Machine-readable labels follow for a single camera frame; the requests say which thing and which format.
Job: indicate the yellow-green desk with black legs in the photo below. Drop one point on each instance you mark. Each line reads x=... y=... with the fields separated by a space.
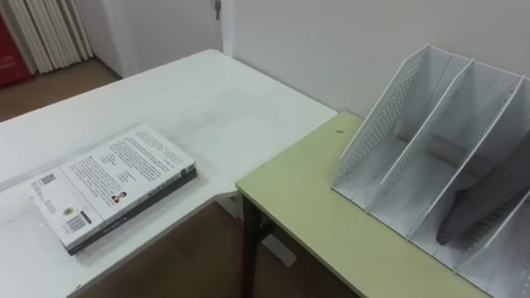
x=314 y=198

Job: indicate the white desk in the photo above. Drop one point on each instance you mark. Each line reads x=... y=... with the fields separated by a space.
x=174 y=103

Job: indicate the white door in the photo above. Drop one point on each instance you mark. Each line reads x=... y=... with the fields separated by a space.
x=174 y=29

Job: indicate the white perforated file rack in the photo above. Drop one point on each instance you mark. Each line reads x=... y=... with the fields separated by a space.
x=418 y=165

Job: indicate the white paperback book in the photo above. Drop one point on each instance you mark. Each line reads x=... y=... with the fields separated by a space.
x=112 y=178

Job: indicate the beige pleated curtain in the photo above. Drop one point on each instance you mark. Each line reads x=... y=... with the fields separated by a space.
x=49 y=31

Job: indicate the red board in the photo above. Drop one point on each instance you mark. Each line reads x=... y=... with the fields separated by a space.
x=11 y=62

